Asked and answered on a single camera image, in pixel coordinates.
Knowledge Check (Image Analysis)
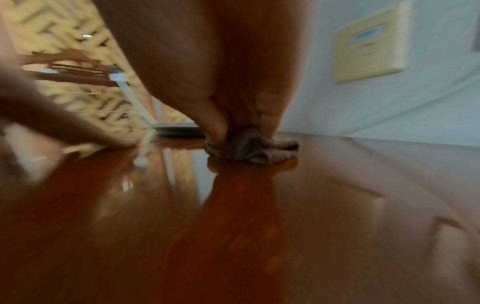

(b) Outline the person's left hand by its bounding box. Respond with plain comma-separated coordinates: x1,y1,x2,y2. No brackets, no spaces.
0,9,140,149

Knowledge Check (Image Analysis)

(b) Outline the wooden folding luggage rack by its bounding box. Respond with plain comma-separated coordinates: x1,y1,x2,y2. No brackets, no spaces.
20,49,166,126

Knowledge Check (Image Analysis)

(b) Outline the brown cleaning cloth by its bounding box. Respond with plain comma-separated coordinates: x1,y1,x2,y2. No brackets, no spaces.
204,128,301,166

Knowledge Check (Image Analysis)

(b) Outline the person's right hand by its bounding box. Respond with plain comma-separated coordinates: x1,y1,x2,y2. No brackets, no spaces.
91,0,320,143

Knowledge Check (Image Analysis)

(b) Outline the gold lattice screen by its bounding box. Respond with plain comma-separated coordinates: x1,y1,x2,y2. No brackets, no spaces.
0,0,192,131

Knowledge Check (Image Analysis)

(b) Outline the long white cable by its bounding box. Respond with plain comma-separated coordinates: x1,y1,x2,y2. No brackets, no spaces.
133,128,158,169

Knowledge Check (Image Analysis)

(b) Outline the red wooden table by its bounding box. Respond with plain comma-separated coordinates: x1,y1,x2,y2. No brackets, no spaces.
0,130,480,304

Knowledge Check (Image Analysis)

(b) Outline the beige wall plate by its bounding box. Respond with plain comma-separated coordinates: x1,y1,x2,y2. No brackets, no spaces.
332,0,412,85

